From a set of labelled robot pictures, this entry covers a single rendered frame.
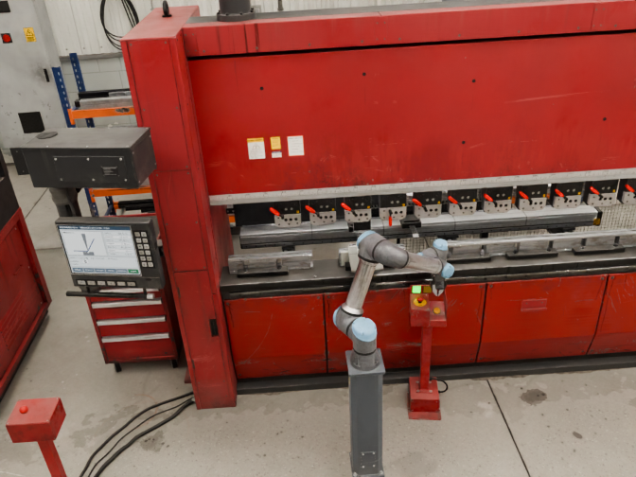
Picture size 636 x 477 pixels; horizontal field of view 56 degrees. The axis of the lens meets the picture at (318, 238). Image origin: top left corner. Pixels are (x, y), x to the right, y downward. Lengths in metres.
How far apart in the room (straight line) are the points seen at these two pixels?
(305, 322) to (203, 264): 0.75
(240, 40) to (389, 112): 0.83
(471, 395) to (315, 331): 1.09
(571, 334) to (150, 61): 2.95
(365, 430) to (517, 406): 1.14
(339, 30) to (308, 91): 0.34
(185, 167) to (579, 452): 2.69
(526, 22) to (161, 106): 1.81
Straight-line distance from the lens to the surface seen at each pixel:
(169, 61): 2.96
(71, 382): 4.58
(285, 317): 3.68
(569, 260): 3.84
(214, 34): 3.10
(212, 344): 3.71
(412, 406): 3.90
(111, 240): 2.91
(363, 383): 3.10
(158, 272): 2.90
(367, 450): 3.45
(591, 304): 4.08
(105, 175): 2.77
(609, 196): 3.84
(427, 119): 3.29
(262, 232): 3.82
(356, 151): 3.29
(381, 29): 3.10
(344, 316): 3.03
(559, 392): 4.24
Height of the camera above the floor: 2.84
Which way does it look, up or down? 30 degrees down
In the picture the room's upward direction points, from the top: 3 degrees counter-clockwise
